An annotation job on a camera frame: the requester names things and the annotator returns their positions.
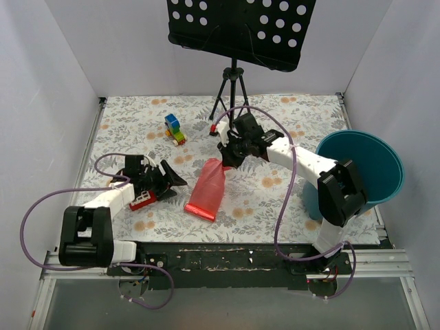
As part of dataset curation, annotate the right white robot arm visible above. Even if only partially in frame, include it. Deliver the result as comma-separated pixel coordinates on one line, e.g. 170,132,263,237
210,113,367,274

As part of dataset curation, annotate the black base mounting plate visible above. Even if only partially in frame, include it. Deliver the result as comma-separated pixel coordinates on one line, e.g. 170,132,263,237
107,242,351,290

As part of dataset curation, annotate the red plastic trash bag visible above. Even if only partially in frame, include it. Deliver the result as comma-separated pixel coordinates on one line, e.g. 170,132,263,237
188,158,226,215

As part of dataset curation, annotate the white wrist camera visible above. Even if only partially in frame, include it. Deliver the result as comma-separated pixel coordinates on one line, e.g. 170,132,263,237
144,155,157,173
209,120,230,146

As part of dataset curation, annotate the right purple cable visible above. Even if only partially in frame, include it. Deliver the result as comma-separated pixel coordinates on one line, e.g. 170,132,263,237
212,105,360,300

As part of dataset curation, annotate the teal plastic trash bin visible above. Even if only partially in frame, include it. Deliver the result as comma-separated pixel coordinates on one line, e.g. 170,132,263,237
316,130,405,215

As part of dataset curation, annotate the red white grid box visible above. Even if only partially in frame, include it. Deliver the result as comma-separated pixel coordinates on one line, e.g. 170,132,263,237
129,190,157,211

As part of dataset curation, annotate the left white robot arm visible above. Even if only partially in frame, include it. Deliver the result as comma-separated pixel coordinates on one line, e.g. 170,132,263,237
58,155,187,275

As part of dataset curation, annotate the floral patterned table mat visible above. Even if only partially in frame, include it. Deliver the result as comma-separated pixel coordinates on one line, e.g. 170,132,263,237
65,94,382,245

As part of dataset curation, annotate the aluminium frame rail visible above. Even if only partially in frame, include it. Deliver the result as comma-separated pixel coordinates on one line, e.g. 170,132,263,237
41,249,414,279

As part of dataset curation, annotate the black perforated music stand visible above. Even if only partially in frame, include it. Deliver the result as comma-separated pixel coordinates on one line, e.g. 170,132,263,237
166,0,316,103

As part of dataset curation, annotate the purple cable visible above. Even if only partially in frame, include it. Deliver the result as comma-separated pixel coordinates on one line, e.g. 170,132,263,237
212,105,360,300
19,153,175,309

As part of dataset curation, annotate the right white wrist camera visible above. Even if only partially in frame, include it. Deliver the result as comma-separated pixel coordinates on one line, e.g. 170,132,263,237
209,120,230,146

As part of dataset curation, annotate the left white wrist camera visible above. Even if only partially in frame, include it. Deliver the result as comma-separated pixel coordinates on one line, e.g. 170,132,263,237
144,155,157,173

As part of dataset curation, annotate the red trash bag roll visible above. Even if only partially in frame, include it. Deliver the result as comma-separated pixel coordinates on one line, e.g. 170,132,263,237
184,203,216,222

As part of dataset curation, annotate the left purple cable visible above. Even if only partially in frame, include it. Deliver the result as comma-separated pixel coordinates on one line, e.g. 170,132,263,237
19,153,175,309

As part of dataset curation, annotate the colourful toy brick car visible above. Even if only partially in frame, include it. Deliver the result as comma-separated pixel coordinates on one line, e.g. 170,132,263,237
164,113,187,146

